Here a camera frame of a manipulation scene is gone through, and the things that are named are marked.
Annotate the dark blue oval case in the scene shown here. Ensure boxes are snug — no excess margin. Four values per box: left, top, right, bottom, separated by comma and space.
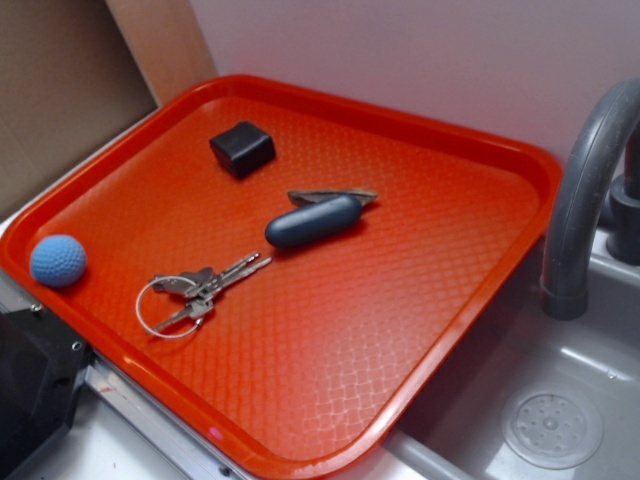
265, 194, 363, 248

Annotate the blue foam golf ball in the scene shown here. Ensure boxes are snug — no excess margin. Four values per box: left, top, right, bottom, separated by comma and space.
29, 235, 87, 288

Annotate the grey plastic sink basin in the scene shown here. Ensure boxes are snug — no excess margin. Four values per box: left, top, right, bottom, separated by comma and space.
385, 231, 639, 479

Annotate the grey curved faucet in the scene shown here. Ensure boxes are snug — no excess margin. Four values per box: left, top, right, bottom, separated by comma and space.
540, 78, 639, 320

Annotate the silver key bunch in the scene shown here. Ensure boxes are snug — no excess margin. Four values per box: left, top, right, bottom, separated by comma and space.
135, 252, 272, 340

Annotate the dark grey faucet knob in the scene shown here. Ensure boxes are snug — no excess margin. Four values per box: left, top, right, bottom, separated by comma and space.
606, 142, 639, 266

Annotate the wire key ring loop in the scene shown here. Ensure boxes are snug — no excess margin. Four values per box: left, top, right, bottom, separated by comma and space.
135, 277, 207, 341

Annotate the black rubber block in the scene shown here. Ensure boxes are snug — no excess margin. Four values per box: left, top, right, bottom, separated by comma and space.
209, 121, 277, 178

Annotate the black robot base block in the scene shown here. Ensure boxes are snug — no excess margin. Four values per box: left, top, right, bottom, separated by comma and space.
1, 304, 91, 479

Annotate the sink drain strainer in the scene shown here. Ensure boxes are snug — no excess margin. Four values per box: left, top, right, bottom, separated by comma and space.
501, 387, 604, 470

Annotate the brown cardboard panel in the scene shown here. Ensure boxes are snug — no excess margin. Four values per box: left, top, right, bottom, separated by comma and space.
1, 1, 216, 219

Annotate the brown mussel shell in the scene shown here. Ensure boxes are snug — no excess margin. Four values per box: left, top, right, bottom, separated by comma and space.
287, 188, 379, 207

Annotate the orange plastic tray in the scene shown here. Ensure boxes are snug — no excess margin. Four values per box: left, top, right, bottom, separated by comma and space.
1, 76, 561, 479

